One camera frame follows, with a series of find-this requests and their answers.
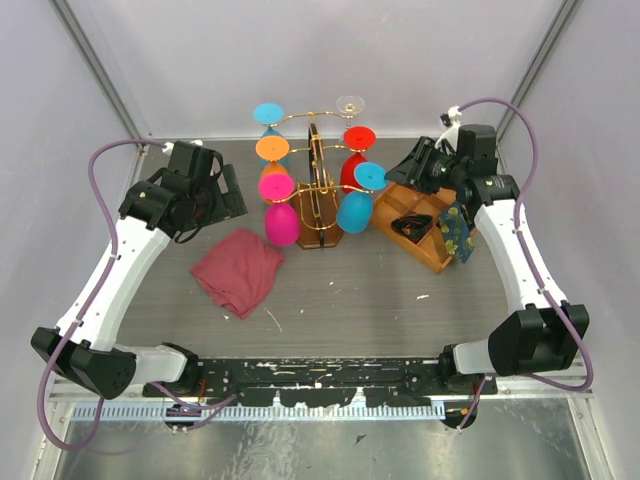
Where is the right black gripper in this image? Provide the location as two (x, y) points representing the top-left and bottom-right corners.
(383, 136), (466, 197)

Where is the pink wine glass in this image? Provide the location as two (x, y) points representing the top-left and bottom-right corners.
(259, 173), (300, 247)

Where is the blue wine glass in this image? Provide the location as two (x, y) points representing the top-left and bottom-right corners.
(252, 102), (284, 138)
(336, 162), (388, 234)

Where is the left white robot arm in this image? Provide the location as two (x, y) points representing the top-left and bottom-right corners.
(31, 141), (247, 400)

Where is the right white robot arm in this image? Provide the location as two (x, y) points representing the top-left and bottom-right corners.
(386, 124), (590, 394)

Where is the red wine glass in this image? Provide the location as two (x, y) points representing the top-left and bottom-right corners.
(340, 126), (376, 194)

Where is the orange wine glass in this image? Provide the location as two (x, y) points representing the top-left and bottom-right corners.
(255, 135), (291, 183)

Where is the clear wine glass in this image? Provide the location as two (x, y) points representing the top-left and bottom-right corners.
(336, 95), (366, 130)

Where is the wooden compartment tray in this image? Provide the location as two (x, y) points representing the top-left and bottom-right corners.
(371, 183), (475, 273)

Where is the black rolled tie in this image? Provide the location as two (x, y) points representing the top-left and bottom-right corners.
(391, 214), (433, 244)

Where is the blue floral folded tie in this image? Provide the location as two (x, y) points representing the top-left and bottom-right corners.
(438, 201), (475, 263)

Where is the dark red cloth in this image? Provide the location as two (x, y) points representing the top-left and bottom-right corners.
(190, 228), (285, 319)

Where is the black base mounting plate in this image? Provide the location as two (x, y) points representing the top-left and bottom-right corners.
(143, 357), (497, 408)

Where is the gold wire wine glass rack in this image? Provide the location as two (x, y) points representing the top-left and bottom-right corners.
(274, 111), (352, 250)

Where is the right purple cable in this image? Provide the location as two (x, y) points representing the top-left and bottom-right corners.
(452, 97), (595, 431)

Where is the purple cable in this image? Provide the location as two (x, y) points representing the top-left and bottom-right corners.
(452, 97), (595, 431)
(37, 139), (239, 452)

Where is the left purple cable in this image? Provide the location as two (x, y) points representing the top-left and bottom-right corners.
(37, 139), (239, 452)

